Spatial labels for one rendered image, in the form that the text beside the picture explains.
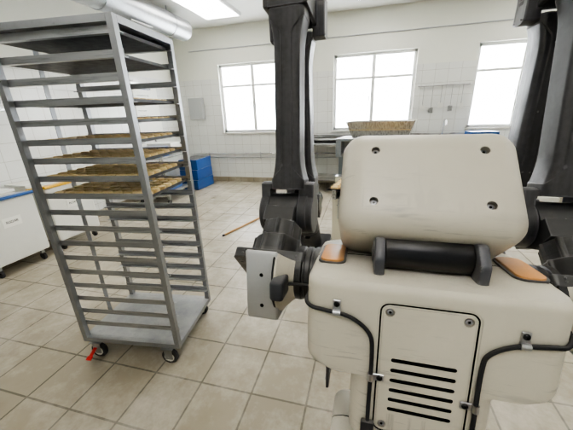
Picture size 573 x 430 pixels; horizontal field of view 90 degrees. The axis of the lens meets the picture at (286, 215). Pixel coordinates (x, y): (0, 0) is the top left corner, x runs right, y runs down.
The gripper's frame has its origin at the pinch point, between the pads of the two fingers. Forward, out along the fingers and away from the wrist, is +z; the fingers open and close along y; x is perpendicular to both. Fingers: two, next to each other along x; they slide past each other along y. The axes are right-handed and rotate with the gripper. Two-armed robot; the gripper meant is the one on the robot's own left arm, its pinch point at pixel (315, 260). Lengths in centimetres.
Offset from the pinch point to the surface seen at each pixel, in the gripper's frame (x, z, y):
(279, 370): 4, 108, 35
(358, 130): -185, 63, 2
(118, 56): -60, -49, 87
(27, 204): -88, 69, 321
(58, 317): 1, 101, 214
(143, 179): -37, -2, 89
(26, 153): -35, -21, 148
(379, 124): -182, 57, -15
